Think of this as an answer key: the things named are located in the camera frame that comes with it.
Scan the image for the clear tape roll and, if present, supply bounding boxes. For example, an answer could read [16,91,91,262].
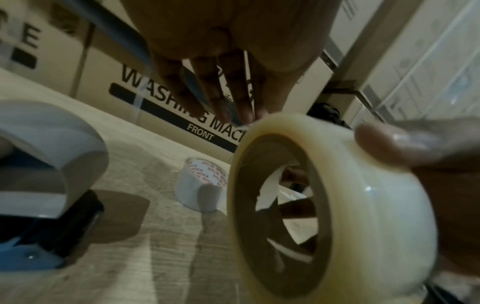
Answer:
[226,112,440,299]

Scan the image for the person's left hand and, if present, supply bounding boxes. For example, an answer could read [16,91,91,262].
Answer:
[118,0,344,126]

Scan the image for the blue tape dispenser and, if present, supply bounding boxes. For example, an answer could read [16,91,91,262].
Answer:
[0,100,111,271]

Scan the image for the dark metal rack upright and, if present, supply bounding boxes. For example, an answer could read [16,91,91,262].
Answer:
[320,0,405,120]

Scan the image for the person's right hand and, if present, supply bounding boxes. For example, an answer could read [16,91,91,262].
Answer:
[353,117,480,276]

